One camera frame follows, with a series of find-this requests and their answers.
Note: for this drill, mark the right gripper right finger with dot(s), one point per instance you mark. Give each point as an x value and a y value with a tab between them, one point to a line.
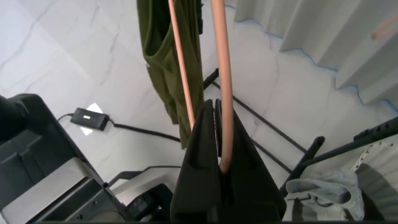
252	189

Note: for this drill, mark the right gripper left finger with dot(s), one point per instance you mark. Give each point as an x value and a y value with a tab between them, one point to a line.
196	186

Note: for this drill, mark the green printed shirt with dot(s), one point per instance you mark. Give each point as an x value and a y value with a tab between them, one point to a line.
161	68

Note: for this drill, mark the black clothes rack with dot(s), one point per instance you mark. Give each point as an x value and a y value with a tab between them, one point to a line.
311	152

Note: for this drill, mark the white laundry basket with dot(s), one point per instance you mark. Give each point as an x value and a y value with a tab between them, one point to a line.
379	174

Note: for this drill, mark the pale grey shorts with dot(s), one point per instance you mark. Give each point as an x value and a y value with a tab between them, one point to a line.
323	189

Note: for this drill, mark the white curtain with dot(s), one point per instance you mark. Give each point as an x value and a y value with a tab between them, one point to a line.
326	28

